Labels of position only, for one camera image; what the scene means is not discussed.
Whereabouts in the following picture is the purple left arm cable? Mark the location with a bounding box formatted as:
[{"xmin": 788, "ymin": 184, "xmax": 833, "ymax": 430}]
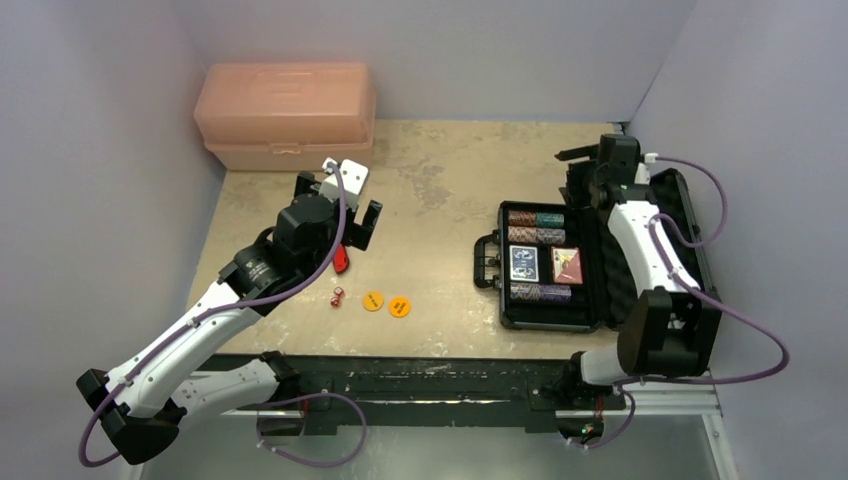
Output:
[{"xmin": 78, "ymin": 158, "xmax": 369, "ymax": 469}]

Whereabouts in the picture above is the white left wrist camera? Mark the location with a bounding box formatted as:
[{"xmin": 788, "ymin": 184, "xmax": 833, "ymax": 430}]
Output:
[{"xmin": 318, "ymin": 157, "xmax": 370, "ymax": 211}]

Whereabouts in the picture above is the black poker set case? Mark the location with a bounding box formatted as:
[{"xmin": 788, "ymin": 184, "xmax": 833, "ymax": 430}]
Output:
[{"xmin": 473, "ymin": 168, "xmax": 714, "ymax": 333}]

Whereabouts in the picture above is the red utility knife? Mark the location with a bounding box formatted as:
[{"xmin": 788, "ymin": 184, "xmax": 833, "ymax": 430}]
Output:
[{"xmin": 332, "ymin": 245, "xmax": 350, "ymax": 274}]

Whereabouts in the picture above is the pink plastic storage box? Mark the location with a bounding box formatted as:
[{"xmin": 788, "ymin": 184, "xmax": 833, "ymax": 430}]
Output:
[{"xmin": 194, "ymin": 62, "xmax": 377, "ymax": 171}]

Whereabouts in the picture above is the orange small blind button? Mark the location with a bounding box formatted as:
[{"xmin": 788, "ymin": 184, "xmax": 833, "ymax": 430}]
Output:
[{"xmin": 387, "ymin": 296, "xmax": 411, "ymax": 318}]

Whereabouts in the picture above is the blue purple chip row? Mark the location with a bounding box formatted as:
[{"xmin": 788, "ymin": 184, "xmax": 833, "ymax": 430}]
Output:
[{"xmin": 509, "ymin": 283, "xmax": 572, "ymax": 303}]

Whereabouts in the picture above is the blue playing card deck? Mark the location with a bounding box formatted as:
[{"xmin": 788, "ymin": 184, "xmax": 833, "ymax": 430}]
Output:
[{"xmin": 509, "ymin": 245, "xmax": 539, "ymax": 283}]

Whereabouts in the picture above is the yellow big blind button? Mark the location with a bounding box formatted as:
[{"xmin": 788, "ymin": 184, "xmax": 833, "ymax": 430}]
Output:
[{"xmin": 362, "ymin": 291, "xmax": 384, "ymax": 312}]

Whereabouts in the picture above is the red playing card deck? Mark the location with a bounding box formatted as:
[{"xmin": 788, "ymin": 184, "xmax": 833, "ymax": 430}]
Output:
[{"xmin": 551, "ymin": 247, "xmax": 583, "ymax": 285}]

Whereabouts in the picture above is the orange poker chip stack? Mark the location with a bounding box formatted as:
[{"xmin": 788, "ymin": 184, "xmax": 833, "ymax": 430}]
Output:
[{"xmin": 507, "ymin": 210, "xmax": 537, "ymax": 228}]

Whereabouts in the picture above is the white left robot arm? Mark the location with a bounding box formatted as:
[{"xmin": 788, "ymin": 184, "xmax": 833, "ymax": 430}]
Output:
[{"xmin": 76, "ymin": 160, "xmax": 381, "ymax": 465}]

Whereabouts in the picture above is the green poker chip stack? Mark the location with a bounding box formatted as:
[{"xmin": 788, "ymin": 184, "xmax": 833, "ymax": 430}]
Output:
[{"xmin": 535, "ymin": 212, "xmax": 565, "ymax": 229}]

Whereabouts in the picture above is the blue orange chip row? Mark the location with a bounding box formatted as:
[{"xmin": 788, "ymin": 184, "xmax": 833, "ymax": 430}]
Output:
[{"xmin": 507, "ymin": 226, "xmax": 566, "ymax": 245}]

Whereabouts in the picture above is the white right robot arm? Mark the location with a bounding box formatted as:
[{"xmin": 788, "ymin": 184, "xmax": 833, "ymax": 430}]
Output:
[{"xmin": 555, "ymin": 134, "xmax": 721, "ymax": 407}]

